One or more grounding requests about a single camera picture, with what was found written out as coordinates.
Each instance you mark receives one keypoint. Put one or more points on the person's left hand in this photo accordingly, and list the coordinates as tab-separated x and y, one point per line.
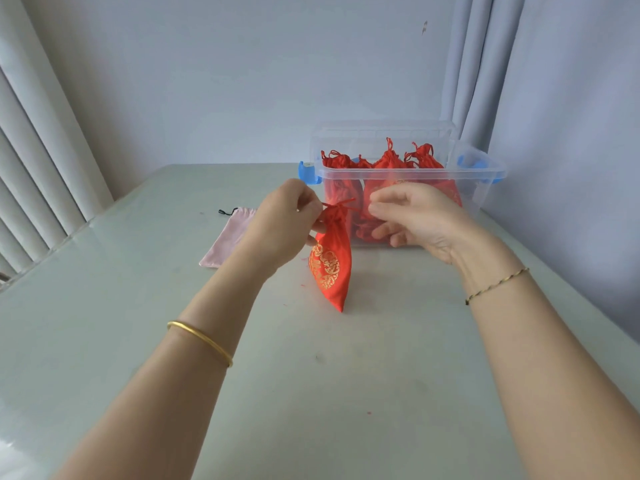
280	229

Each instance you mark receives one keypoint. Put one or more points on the person's right hand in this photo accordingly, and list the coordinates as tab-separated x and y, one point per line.
430	219

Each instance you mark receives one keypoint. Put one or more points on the red pouches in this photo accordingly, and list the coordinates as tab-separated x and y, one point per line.
390	162

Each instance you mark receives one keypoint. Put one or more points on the clear plastic storage box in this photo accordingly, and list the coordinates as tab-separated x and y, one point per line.
480	169

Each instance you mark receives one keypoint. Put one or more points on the person's right forearm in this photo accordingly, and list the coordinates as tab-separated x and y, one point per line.
555	379

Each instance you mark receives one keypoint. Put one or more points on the person's left forearm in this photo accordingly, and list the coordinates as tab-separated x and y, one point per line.
150	414

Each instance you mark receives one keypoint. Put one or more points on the gold bangle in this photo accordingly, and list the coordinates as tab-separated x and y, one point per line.
202	334

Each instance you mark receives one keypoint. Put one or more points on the grey curtain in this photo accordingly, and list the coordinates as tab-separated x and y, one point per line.
575	69

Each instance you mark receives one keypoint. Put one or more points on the white vertical blinds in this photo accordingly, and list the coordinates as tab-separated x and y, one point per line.
35	144

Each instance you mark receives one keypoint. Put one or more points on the metal railing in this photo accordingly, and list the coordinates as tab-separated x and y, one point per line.
4	277

